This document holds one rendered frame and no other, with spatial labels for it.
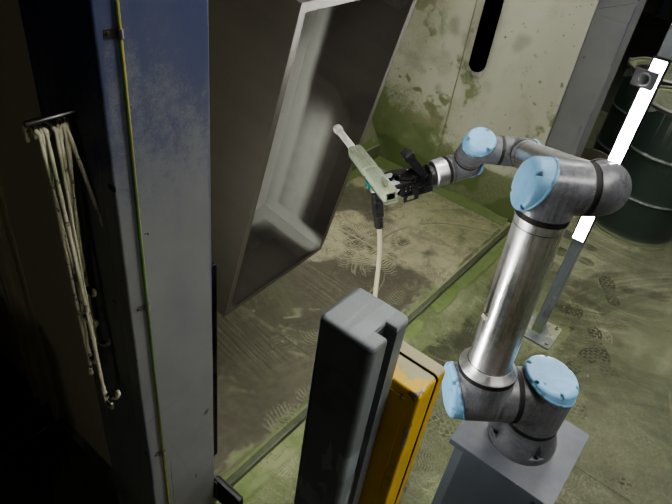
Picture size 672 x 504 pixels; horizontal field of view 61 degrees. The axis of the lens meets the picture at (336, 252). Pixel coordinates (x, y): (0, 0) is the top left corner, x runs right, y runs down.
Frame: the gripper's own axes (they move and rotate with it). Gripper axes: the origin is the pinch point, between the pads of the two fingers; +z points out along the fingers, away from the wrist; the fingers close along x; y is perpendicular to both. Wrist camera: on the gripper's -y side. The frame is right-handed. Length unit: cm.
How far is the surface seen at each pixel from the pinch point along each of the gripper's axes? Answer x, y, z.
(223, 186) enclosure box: 18.3, -3.1, 43.3
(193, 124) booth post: -56, -60, 50
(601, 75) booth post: 91, 36, -166
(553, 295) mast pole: 21, 107, -97
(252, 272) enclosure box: 41, 53, 40
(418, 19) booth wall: 189, 21, -108
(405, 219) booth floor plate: 125, 119, -67
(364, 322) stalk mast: -108, -62, 42
